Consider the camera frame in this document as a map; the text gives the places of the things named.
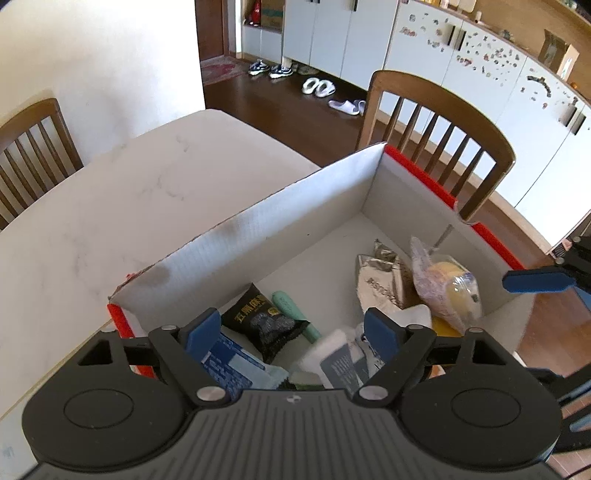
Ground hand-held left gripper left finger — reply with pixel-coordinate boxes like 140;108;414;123
76;308;229;408

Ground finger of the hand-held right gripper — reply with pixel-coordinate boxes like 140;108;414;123
502;235;591;295
526;367;591;462

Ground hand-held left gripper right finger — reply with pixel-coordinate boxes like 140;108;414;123
353;308;514;409

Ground bright blue tissue packet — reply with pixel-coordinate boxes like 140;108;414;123
201;332;289;402

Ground silver snack packet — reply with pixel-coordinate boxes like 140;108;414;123
355;239;416;311

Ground blue white tissue packet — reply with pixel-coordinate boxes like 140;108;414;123
288;329;386;392

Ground black snack packet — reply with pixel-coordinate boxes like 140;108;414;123
221;283;309;363

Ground yellow spotted toy animal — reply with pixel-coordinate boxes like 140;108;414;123
431;316;467;340

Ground clear bag with yellow cake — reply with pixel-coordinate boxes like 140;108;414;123
410;236;483;319

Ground green pen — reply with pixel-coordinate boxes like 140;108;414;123
271;291;322;343

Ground white cardboard box red edges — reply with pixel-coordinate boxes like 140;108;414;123
107;143;536;402

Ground white marble desktop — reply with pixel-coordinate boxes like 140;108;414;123
0;108;321;462

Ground white stickered cabinet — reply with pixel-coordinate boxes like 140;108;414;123
383;2;591;254

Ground wooden slat-back chair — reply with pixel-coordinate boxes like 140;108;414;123
356;70;517;220
0;98;85;232

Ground small cardboard carton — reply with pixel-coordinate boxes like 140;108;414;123
538;28;580;77

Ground red patterned rug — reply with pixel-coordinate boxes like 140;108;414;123
201;59;252;86

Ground dark wooden door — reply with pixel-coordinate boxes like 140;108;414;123
195;0;237;63

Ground cardboard storage carton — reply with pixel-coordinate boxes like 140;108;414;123
261;0;284;29

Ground white cabinet black handles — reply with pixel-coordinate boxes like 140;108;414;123
241;0;400;86

